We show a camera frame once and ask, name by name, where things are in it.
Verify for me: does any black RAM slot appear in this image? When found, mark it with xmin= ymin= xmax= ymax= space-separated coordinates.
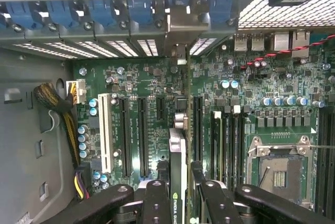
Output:
xmin=231 ymin=105 xmax=239 ymax=185
xmin=210 ymin=110 xmax=224 ymax=183
xmin=239 ymin=105 xmax=247 ymax=183
xmin=224 ymin=106 xmax=231 ymax=185
xmin=316 ymin=106 xmax=327 ymax=214
xmin=326 ymin=106 xmax=335 ymax=217

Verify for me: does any long black expansion slot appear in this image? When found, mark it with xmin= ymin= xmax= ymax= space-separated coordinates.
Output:
xmin=193 ymin=95 xmax=204 ymax=163
xmin=136 ymin=97 xmax=151 ymax=179
xmin=118 ymin=97 xmax=132 ymax=178

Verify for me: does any white PCI expansion slot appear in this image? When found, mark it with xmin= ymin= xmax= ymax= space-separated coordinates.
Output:
xmin=98 ymin=93 xmax=116 ymax=174

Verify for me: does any short black expansion slot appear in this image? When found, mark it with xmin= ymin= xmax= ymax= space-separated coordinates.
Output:
xmin=156 ymin=96 xmax=166 ymax=120

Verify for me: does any blue slot retention clip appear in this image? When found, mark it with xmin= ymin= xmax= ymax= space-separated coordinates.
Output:
xmin=47 ymin=0 xmax=75 ymax=28
xmin=128 ymin=0 xmax=155 ymax=26
xmin=5 ymin=1 xmax=37 ymax=30
xmin=87 ymin=0 xmax=115 ymax=27
xmin=209 ymin=0 xmax=235 ymax=25

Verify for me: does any metal CPU socket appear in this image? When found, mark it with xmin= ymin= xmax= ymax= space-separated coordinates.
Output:
xmin=247 ymin=135 xmax=315 ymax=205

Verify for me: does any thin metal locking lever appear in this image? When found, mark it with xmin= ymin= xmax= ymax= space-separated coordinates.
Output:
xmin=298 ymin=144 xmax=335 ymax=150

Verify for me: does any green motherboard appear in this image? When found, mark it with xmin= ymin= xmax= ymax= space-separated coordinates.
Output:
xmin=70 ymin=31 xmax=335 ymax=224

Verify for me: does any white power connector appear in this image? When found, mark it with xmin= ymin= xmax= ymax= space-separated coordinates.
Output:
xmin=66 ymin=79 xmax=87 ymax=105

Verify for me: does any small metal USB port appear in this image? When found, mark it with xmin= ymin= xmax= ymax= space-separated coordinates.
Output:
xmin=251 ymin=32 xmax=265 ymax=52
xmin=234 ymin=32 xmax=248 ymax=52

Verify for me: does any wide metal rear port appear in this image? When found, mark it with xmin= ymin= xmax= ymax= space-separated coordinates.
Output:
xmin=272 ymin=31 xmax=291 ymax=52

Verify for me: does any tall metal network port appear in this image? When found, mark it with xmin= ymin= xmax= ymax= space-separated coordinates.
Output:
xmin=292 ymin=29 xmax=311 ymax=59

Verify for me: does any yellow purple wire bundle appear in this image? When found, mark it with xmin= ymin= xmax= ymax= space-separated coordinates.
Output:
xmin=74 ymin=162 xmax=92 ymax=201

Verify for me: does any thin white wire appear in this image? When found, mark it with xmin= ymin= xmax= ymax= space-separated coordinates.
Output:
xmin=48 ymin=110 xmax=58 ymax=133

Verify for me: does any black yellow sleeved wire bundle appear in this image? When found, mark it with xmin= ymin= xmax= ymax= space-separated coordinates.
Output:
xmin=33 ymin=82 xmax=81 ymax=169

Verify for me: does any red black twisted wire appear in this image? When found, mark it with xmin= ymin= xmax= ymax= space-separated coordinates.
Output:
xmin=239 ymin=34 xmax=335 ymax=70

